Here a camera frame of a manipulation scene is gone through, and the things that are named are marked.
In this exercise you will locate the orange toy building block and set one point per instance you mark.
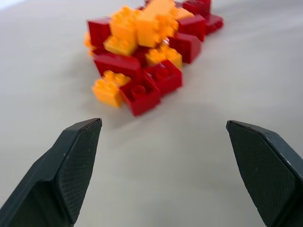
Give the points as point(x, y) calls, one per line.
point(167, 25)
point(165, 56)
point(124, 23)
point(120, 44)
point(183, 13)
point(149, 26)
point(109, 88)
point(88, 42)

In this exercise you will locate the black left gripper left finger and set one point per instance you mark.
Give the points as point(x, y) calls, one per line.
point(59, 175)

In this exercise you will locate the red toy building block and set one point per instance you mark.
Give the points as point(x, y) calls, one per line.
point(198, 6)
point(141, 97)
point(214, 23)
point(192, 25)
point(163, 75)
point(187, 46)
point(118, 63)
point(99, 30)

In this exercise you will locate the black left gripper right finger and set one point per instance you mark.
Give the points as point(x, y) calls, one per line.
point(265, 170)

